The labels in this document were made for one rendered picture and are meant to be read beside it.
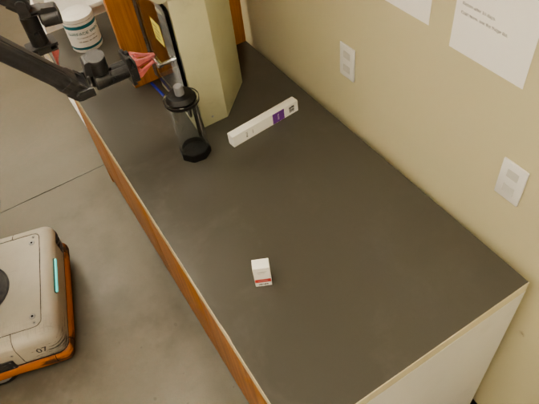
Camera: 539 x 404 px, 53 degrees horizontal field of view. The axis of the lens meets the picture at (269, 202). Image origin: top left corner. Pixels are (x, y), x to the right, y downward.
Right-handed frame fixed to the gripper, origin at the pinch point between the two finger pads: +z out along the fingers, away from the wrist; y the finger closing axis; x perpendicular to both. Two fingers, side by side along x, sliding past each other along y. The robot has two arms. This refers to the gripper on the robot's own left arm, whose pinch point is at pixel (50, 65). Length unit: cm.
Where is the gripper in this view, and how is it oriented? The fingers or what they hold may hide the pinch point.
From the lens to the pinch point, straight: 210.6
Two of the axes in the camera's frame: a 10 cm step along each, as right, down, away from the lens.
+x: -5.3, -6.1, 5.9
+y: 8.4, -4.6, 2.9
